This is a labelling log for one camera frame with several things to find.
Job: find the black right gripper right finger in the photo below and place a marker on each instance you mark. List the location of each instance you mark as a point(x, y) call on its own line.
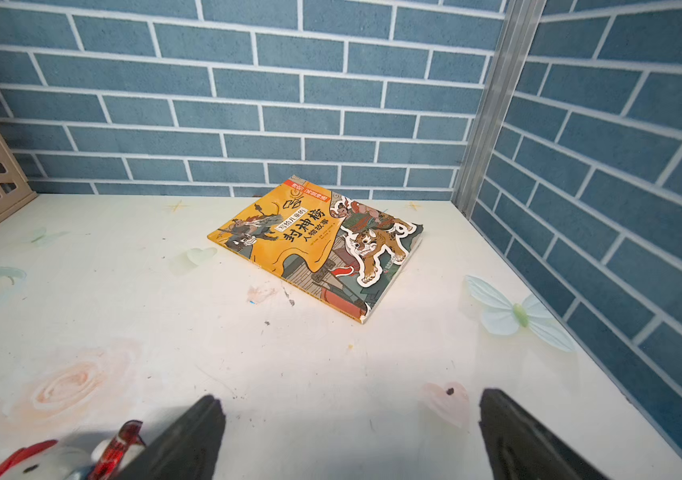
point(521, 447)

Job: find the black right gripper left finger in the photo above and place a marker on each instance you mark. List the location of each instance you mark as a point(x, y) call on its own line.
point(188, 449)

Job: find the orange illustrated comic book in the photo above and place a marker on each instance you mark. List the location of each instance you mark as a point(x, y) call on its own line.
point(335, 249)

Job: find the white red toy decoration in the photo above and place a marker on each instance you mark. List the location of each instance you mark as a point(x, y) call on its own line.
point(51, 459)

